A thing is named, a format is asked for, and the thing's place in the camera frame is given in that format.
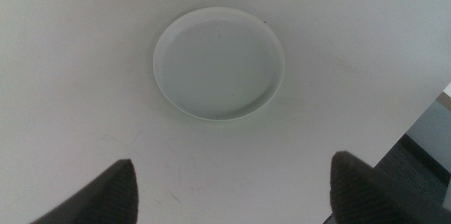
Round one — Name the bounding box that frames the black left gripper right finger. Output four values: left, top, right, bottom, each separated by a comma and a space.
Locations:
329, 150, 451, 224

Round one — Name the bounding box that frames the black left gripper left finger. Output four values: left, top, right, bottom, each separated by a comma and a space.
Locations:
30, 158, 140, 224

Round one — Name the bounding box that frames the white shallow bowl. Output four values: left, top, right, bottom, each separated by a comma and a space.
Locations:
152, 6, 285, 122

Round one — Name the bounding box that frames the black baseboard strip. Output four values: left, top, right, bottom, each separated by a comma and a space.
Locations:
400, 132, 451, 187

